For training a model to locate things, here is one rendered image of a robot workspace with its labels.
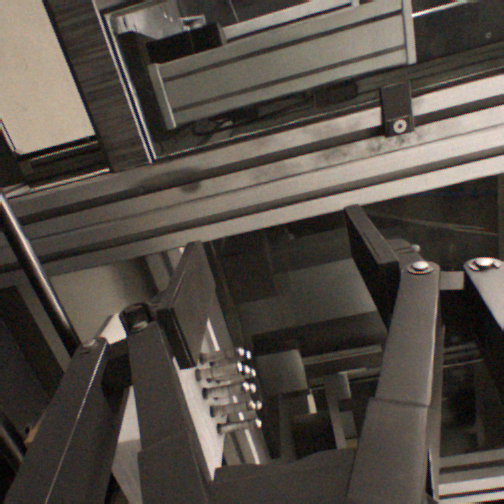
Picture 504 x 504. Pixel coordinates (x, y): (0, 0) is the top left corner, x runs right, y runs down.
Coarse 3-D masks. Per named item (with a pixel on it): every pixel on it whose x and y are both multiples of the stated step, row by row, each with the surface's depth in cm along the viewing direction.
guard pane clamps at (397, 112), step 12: (396, 84) 34; (408, 84) 34; (384, 96) 35; (396, 96) 34; (408, 96) 34; (384, 108) 35; (396, 108) 35; (408, 108) 35; (384, 120) 35; (396, 120) 35; (408, 120) 35; (384, 132) 36; (396, 132) 36; (408, 132) 36
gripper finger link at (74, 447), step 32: (96, 352) 14; (64, 384) 13; (96, 384) 13; (64, 416) 11; (96, 416) 12; (32, 448) 10; (64, 448) 10; (96, 448) 12; (32, 480) 10; (64, 480) 10; (96, 480) 11
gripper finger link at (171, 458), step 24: (120, 312) 15; (144, 312) 15; (144, 336) 14; (144, 360) 13; (168, 360) 13; (144, 384) 12; (168, 384) 11; (144, 408) 11; (168, 408) 11; (144, 432) 10; (168, 432) 10; (192, 432) 10; (144, 456) 9; (168, 456) 8; (192, 456) 8; (144, 480) 8; (168, 480) 8; (192, 480) 8
